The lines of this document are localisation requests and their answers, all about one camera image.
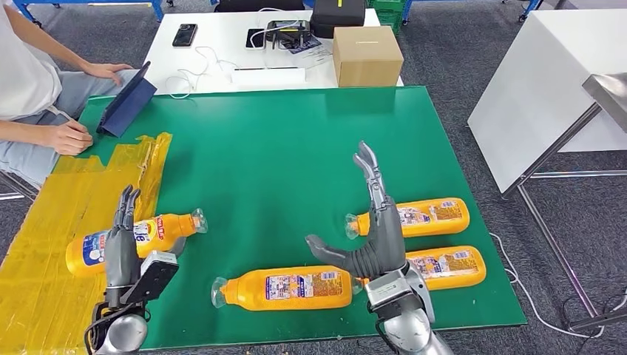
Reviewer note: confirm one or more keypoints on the person's right hand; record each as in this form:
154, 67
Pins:
68, 139

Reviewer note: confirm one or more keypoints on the person's left hand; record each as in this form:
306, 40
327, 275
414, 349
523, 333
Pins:
105, 71

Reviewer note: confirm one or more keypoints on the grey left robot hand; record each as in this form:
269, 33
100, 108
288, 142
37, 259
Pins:
120, 259

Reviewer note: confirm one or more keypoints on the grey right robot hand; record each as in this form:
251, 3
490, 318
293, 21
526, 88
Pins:
387, 240

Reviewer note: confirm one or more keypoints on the orange detergent bottle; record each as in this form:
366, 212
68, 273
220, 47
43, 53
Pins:
166, 232
441, 218
455, 267
250, 291

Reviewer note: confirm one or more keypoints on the person's left forearm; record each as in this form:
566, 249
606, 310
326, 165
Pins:
44, 41

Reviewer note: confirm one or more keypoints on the person's right forearm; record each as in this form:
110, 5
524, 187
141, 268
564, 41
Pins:
24, 131

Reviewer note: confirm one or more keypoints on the tablet in dark blue case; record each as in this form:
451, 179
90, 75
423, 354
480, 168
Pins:
127, 105

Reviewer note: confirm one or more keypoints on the blue metal rack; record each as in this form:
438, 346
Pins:
156, 7

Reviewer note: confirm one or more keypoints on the metal chair legs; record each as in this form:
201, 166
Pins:
10, 197

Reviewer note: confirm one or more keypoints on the person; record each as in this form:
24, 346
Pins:
19, 73

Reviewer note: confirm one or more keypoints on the black smartphone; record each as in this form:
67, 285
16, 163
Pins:
255, 38
184, 35

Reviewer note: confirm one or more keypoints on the green table mat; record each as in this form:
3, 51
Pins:
294, 147

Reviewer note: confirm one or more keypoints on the cardboard box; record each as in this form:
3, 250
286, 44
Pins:
368, 60

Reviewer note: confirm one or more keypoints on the black controller device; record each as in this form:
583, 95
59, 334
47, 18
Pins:
289, 33

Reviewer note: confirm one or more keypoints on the printed paper leaflet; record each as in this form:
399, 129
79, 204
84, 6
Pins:
313, 53

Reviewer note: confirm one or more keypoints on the large white table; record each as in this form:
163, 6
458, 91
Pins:
539, 88

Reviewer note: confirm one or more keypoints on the green plastic crate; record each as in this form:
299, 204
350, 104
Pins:
388, 13

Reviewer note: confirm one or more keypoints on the black carrying case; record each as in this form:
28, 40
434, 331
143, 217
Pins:
338, 17

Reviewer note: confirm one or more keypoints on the steel table top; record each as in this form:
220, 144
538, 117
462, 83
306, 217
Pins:
610, 98

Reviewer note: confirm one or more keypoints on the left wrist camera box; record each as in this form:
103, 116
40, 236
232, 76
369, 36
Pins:
152, 279

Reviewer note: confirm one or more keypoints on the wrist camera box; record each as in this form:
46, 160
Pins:
389, 294
152, 279

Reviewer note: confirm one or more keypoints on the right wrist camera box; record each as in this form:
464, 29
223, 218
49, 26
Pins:
389, 294

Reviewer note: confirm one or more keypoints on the metal table frame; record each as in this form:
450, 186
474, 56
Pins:
553, 245

